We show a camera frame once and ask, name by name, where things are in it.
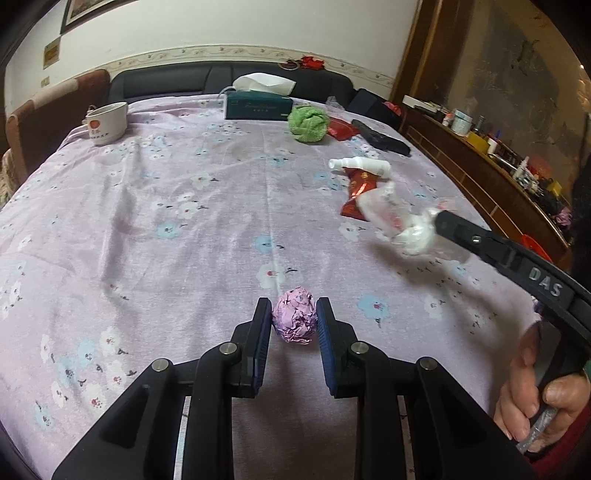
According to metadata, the wooden sideboard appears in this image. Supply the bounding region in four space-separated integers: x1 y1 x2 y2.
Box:
401 95 573 268

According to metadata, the sideboard clutter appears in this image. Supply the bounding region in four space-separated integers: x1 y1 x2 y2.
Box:
404 95 575 232

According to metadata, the person's right hand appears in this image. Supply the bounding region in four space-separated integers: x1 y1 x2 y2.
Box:
493 322 591 457

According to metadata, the small red packet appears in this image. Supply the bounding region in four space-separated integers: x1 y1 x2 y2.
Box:
327 116 360 141

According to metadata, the black box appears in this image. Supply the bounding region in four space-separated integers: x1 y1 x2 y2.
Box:
347 89 393 121

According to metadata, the floral purple tablecloth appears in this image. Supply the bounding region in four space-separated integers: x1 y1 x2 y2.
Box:
0 91 555 480

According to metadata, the black sofa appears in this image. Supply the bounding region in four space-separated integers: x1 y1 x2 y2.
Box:
108 62 407 134

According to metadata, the white spray bottle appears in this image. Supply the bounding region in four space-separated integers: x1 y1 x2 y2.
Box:
329 156 392 178

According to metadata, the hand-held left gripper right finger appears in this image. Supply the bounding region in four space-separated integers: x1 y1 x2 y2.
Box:
316 298 536 480

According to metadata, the purple paper ball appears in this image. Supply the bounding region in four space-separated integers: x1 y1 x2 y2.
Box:
271 286 319 346

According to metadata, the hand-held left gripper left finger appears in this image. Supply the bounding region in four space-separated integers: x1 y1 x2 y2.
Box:
52 298 273 480

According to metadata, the green cloth ball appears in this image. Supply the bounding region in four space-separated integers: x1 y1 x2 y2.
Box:
287 105 329 145

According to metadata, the brown chair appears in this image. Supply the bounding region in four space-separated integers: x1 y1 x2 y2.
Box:
2 69 112 204

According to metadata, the red foil packet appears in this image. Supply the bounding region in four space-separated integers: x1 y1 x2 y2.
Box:
340 167 384 222

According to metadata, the white tissue wad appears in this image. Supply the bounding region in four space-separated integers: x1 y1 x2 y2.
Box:
396 211 438 257

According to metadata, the red ornament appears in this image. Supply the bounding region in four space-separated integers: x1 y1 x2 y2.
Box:
279 55 328 71

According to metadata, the clear plastic wrapper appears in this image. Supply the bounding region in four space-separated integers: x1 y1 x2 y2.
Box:
360 181 476 268

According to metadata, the black flat case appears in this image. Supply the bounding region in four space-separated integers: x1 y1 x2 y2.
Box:
351 119 413 158

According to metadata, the red plastic mesh basket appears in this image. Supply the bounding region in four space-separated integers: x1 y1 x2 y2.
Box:
521 234 551 261

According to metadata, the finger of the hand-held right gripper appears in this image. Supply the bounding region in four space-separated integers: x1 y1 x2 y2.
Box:
435 209 523 274

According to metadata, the white cup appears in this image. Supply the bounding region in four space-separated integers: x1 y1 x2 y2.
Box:
82 102 130 147

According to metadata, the dark green tissue box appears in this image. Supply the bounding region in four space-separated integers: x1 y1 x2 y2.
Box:
225 73 297 121

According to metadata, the yellow wall plaque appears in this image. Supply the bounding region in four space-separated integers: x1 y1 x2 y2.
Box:
42 39 62 70

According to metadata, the framed painting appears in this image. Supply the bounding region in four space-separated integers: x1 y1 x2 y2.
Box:
60 0 139 35

